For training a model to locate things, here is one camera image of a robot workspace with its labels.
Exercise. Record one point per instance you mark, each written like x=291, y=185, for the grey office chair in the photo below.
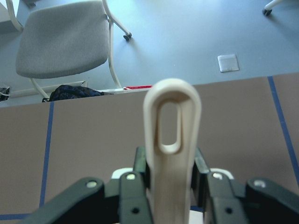
x=66, y=40

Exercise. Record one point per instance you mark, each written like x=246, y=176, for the silver floor outlet plate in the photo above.
x=228, y=63

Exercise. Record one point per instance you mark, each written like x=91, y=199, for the cream plastic dustpan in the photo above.
x=170, y=166

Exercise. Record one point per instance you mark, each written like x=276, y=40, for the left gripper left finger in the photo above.
x=89, y=200

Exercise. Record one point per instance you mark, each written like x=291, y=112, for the dark blue bag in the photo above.
x=65, y=92

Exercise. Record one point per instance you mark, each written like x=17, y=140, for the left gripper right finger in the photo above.
x=224, y=200

